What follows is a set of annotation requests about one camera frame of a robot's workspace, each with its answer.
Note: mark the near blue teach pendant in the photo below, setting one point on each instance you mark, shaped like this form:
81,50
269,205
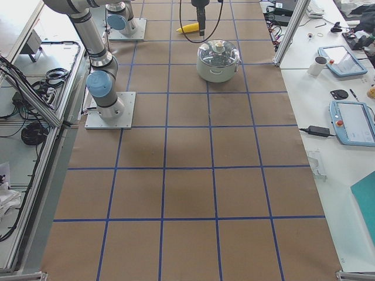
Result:
352,122

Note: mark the black pen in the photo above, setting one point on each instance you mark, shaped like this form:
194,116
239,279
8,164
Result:
354,95

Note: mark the black round case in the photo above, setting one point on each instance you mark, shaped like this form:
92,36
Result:
339,94

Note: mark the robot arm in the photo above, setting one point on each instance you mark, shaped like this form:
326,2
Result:
120,17
101,82

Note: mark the glass pot lid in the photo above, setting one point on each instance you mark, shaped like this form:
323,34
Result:
218,53

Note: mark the white mug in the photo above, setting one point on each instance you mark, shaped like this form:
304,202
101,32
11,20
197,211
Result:
317,66

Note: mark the aluminium frame post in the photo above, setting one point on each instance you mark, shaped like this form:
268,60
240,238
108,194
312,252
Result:
296,18

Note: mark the yellow corn cob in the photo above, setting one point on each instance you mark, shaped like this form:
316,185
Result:
190,28

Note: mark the clear plastic holder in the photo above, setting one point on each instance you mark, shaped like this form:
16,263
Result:
316,164

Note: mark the white crumpled cloth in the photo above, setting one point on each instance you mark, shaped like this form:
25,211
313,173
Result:
10,199

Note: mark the far blue teach pendant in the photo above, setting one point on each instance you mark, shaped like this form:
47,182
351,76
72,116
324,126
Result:
341,61

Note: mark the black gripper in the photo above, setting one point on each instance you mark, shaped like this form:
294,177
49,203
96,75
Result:
199,4

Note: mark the black power adapter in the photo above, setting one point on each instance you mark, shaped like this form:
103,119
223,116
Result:
319,131

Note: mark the blue teach pendant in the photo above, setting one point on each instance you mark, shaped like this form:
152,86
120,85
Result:
352,122
341,61

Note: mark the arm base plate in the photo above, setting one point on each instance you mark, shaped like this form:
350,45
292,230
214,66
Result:
132,30
118,116

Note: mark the mint green pot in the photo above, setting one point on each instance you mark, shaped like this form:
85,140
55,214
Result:
216,74

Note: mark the teal board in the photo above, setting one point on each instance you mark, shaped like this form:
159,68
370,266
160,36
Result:
363,192

